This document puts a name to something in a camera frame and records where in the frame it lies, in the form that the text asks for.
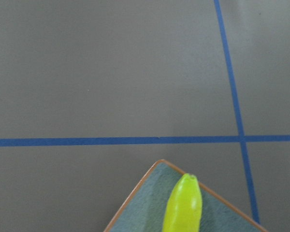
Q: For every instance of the brown paper table mat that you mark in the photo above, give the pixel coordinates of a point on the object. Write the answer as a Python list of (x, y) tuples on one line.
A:
[(140, 68)]

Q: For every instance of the grey square orange-rimmed plate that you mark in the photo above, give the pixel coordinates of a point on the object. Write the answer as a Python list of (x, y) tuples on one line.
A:
[(167, 199)]

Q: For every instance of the yellow banana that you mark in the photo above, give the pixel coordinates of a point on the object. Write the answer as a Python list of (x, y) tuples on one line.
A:
[(184, 207)]

